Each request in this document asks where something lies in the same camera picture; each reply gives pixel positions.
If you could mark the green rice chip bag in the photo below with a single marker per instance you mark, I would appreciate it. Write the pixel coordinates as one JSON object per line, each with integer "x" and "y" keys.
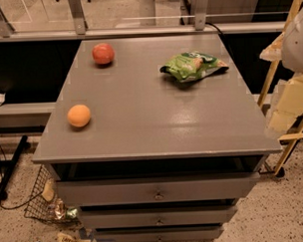
{"x": 192, "y": 66}

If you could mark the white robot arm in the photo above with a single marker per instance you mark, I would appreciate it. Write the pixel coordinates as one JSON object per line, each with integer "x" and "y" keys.
{"x": 292, "y": 45}

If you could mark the shiny snack bag in basket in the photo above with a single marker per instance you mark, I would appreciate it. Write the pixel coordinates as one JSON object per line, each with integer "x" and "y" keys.
{"x": 59, "y": 211}

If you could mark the grey drawer cabinet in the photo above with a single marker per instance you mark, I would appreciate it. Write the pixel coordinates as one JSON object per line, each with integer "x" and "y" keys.
{"x": 144, "y": 124}

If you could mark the orange fruit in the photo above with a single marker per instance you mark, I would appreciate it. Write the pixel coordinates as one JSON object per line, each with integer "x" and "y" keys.
{"x": 79, "y": 115}

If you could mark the red apple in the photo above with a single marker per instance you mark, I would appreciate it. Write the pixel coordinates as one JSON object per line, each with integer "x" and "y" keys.
{"x": 103, "y": 53}

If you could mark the top grey drawer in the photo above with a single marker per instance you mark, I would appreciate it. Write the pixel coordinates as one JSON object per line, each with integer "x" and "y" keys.
{"x": 157, "y": 189}

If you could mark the grey drawer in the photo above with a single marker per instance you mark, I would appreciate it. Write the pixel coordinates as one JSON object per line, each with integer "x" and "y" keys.
{"x": 159, "y": 234}
{"x": 157, "y": 189}
{"x": 157, "y": 217}

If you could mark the middle grey drawer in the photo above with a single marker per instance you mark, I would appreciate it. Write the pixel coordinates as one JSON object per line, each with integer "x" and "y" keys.
{"x": 157, "y": 217}

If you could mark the bottom grey drawer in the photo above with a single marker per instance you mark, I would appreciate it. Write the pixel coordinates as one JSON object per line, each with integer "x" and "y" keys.
{"x": 159, "y": 234}

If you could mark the black stand leg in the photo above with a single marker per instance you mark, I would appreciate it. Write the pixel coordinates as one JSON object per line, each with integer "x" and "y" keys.
{"x": 10, "y": 166}

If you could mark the black wire basket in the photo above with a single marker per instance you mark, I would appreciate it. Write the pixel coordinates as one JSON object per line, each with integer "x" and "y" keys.
{"x": 42, "y": 195}

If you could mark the metal railing frame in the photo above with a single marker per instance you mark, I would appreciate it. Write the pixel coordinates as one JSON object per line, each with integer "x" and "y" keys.
{"x": 38, "y": 20}

